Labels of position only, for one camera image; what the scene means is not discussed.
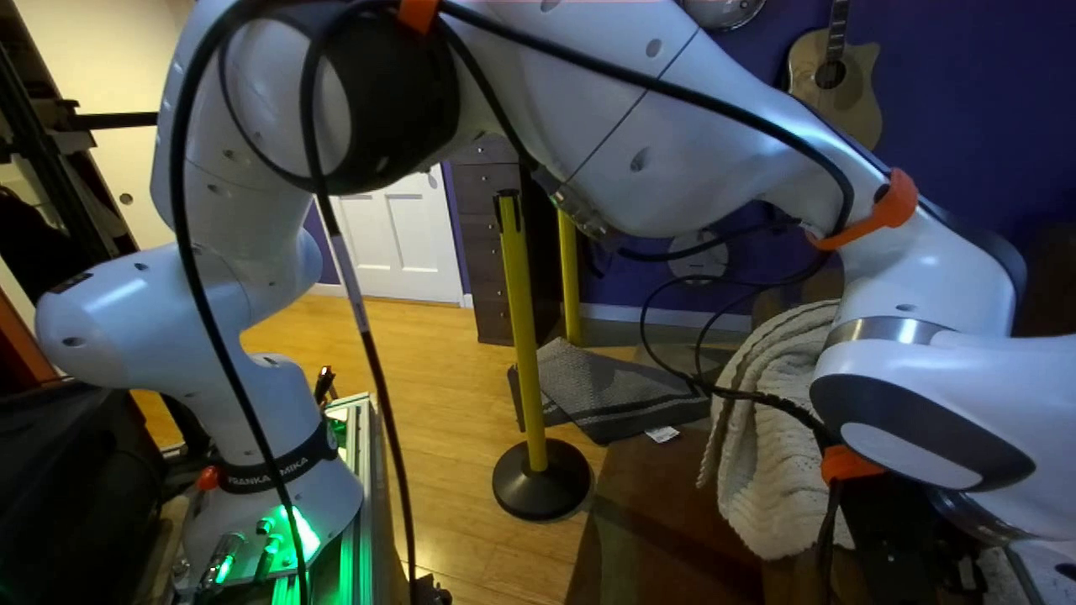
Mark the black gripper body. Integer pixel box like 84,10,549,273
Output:
865,488,995,605

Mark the white knitted blanket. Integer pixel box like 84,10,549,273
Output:
692,300,1076,605

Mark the brown sofa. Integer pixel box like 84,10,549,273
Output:
565,223,1076,605

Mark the gray floor mat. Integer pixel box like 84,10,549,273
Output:
504,334,720,447

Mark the light wood acoustic guitar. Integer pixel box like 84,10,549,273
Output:
784,0,885,152

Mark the dark wooden cabinet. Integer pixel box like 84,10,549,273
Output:
439,138,565,345

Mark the white panel door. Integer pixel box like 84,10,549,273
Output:
330,161,466,310

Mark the black fabric bag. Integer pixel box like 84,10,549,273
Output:
0,378,170,605

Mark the yellow stanchion post black base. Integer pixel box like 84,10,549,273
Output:
487,187,594,523

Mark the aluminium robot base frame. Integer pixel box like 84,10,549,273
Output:
166,388,393,605

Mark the round silver wall ornament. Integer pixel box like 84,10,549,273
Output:
704,0,770,29

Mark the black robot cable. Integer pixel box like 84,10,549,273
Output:
166,0,902,605

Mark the black metal shelf bracket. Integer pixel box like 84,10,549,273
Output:
46,96,160,142

